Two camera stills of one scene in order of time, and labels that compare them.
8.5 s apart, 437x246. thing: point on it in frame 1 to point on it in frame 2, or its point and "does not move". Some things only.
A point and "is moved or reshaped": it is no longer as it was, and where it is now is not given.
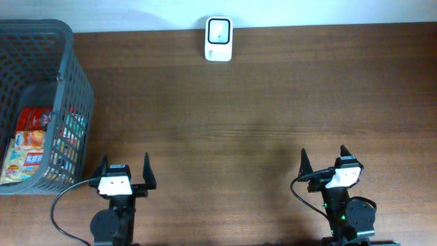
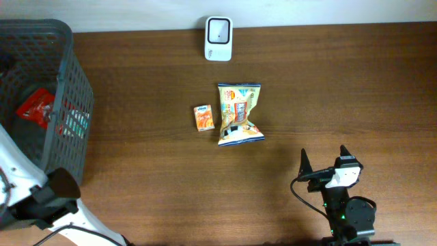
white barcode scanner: [218, 38] does not move
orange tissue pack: [29, 139] to [204, 117]
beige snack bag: [22, 164] is moved or reshaped
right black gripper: [314, 184] does not move
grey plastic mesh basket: [39, 68] does not move
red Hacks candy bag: [33, 119] to [37, 106]
